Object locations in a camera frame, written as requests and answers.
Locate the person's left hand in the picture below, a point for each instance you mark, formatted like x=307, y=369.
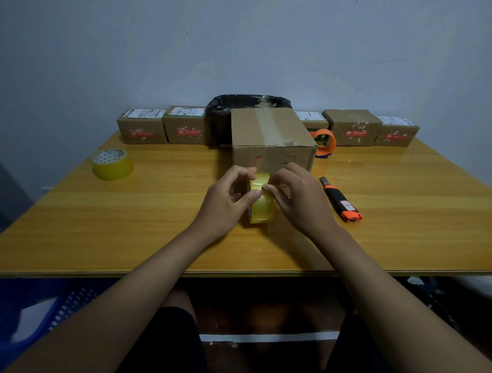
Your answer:
x=221, y=209

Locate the person's right hand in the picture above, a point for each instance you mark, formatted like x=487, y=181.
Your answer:
x=307, y=203

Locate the orange black utility knife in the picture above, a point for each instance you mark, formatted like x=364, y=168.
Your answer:
x=342, y=201

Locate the yellow clear tape roll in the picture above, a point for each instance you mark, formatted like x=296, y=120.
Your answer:
x=261, y=213

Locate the large brown cardboard box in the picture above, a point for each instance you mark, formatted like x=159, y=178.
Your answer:
x=269, y=127

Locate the person's left forearm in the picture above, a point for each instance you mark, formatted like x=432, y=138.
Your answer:
x=115, y=315

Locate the person's right forearm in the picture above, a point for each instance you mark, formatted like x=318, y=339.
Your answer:
x=396, y=319

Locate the orange tape dispenser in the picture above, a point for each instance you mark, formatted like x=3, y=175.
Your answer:
x=330, y=138

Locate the small box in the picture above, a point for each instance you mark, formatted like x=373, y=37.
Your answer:
x=351, y=127
x=398, y=132
x=184, y=128
x=313, y=120
x=140, y=130

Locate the person's left leg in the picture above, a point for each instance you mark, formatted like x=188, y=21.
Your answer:
x=178, y=299

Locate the yellow tape roll honeycomb core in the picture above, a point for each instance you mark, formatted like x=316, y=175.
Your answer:
x=113, y=169

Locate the black bin with bag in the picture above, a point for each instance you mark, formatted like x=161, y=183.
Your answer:
x=217, y=123

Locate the black shorts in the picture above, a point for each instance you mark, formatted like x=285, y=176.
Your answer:
x=169, y=346

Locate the white paper sheet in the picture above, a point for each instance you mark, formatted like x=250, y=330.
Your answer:
x=34, y=319

